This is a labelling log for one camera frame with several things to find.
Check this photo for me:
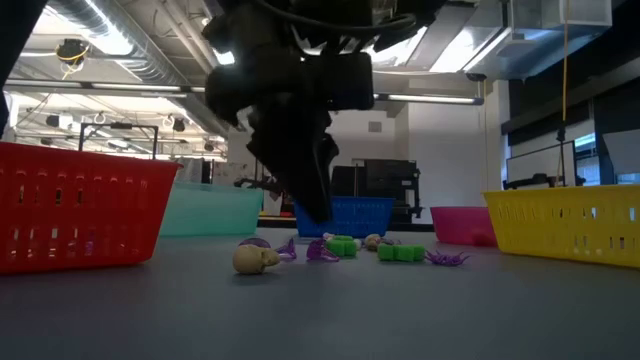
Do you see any black table frame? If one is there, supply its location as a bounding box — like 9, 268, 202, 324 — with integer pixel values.
0, 0, 49, 139

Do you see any pink plastic bowl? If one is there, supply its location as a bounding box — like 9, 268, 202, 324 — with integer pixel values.
429, 205, 500, 249

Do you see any white ceiling duct box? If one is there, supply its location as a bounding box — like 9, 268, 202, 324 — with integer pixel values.
509, 0, 614, 30

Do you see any teal plastic basket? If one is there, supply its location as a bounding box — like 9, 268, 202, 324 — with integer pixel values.
159, 181, 265, 238

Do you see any black frame stand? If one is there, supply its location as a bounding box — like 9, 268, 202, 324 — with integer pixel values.
78, 121, 160, 160

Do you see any red plastic basket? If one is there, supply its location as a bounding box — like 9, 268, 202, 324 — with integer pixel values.
0, 141, 181, 275

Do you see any grey table mat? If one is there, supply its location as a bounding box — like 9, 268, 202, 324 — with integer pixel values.
0, 227, 640, 360

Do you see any black equipment rack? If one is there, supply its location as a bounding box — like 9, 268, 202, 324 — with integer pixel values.
329, 158, 424, 232

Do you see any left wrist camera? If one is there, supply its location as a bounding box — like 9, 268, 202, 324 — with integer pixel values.
324, 51, 375, 112

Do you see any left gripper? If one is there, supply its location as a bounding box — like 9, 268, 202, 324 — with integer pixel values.
207, 49, 340, 225

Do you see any black ceiling device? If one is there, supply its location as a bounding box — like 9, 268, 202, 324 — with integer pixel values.
53, 37, 92, 67

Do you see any yellow plastic basket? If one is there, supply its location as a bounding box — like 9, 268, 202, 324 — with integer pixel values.
482, 184, 640, 270

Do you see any black framed whiteboard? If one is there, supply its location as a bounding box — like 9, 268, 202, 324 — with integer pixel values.
505, 140, 578, 190

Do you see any long ceiling light bar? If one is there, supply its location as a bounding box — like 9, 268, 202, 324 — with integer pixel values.
0, 78, 209, 100
373, 91, 485, 107

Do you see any yellow hanging cord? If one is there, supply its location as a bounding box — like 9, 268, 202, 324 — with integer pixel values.
561, 0, 570, 126

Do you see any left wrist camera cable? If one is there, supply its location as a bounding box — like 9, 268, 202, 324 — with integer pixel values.
249, 7, 417, 37

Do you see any blue plastic basket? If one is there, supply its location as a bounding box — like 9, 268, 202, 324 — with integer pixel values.
293, 195, 396, 239

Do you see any silver ventilation duct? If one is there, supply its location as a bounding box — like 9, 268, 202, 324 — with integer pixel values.
32, 0, 216, 91

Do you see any black tripod stand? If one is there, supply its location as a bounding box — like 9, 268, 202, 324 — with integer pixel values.
555, 123, 568, 187

